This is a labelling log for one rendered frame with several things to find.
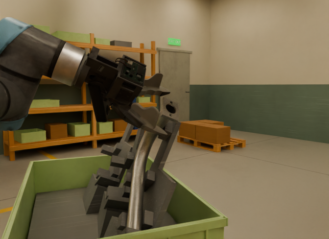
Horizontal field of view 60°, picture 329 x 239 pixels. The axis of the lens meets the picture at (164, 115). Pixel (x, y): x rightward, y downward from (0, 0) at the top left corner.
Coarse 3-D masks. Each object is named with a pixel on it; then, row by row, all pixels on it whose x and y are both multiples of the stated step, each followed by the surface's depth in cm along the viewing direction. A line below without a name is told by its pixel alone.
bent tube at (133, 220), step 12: (168, 108) 64; (168, 120) 63; (144, 144) 67; (144, 156) 67; (144, 168) 66; (132, 180) 63; (144, 180) 64; (132, 192) 60; (132, 204) 58; (132, 216) 56
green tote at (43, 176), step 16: (48, 160) 102; (64, 160) 103; (80, 160) 106; (96, 160) 108; (32, 176) 95; (48, 176) 102; (64, 176) 104; (80, 176) 106; (32, 192) 93; (176, 192) 80; (192, 192) 71; (16, 208) 62; (32, 208) 91; (176, 208) 80; (192, 208) 70; (208, 208) 63; (16, 224) 59; (176, 224) 55; (192, 224) 55; (208, 224) 56; (224, 224) 57
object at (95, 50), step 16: (96, 48) 53; (96, 64) 52; (112, 64) 54; (128, 64) 56; (80, 80) 53; (96, 80) 55; (112, 80) 55; (128, 80) 53; (112, 96) 55; (128, 96) 57
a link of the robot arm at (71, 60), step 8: (64, 48) 51; (72, 48) 52; (80, 48) 54; (64, 56) 51; (72, 56) 51; (80, 56) 52; (56, 64) 51; (64, 64) 51; (72, 64) 51; (80, 64) 52; (56, 72) 51; (64, 72) 51; (72, 72) 52; (64, 80) 53; (72, 80) 53
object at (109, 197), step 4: (108, 196) 68; (112, 196) 68; (116, 196) 69; (108, 200) 68; (112, 200) 68; (116, 200) 68; (120, 200) 68; (124, 200) 69; (128, 200) 69; (104, 204) 71; (108, 204) 69; (112, 204) 69; (116, 204) 69; (120, 204) 69; (124, 204) 69; (128, 204) 70; (104, 208) 71; (116, 208) 71; (120, 208) 71; (124, 208) 71
